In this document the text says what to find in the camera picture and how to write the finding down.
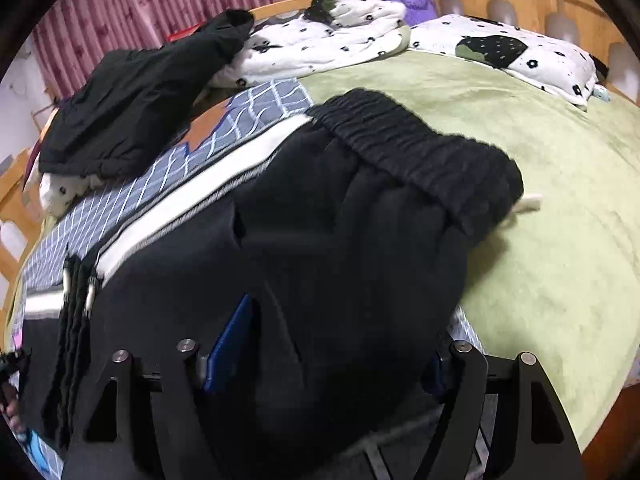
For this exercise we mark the maroon curtain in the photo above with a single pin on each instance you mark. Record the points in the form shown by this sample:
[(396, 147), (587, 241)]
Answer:
[(74, 35)]

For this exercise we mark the wooden bed frame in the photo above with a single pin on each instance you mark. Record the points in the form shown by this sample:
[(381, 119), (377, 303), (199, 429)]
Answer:
[(351, 224)]

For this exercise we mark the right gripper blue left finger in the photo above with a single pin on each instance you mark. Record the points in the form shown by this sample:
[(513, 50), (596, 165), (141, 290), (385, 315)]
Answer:
[(140, 425)]

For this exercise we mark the black garment pile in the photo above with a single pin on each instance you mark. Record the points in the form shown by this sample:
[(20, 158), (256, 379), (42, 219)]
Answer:
[(135, 101)]

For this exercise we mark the white floral pillow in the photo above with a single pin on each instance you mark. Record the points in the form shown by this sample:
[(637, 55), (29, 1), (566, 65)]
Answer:
[(552, 65)]

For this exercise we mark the black pants with white stripe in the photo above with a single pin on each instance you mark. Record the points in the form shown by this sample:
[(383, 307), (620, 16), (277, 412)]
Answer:
[(300, 259)]

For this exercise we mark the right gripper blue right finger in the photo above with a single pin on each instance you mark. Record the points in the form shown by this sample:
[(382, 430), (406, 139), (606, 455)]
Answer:
[(532, 436)]

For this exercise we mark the blue plaid star blanket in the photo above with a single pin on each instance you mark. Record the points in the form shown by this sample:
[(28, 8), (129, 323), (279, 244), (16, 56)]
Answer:
[(165, 169)]

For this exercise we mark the green bed sheet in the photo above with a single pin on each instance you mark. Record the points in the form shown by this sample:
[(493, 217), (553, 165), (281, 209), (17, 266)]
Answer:
[(562, 281)]

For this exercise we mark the white floral duvet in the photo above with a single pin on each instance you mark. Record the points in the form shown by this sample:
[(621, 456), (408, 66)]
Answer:
[(135, 101)]

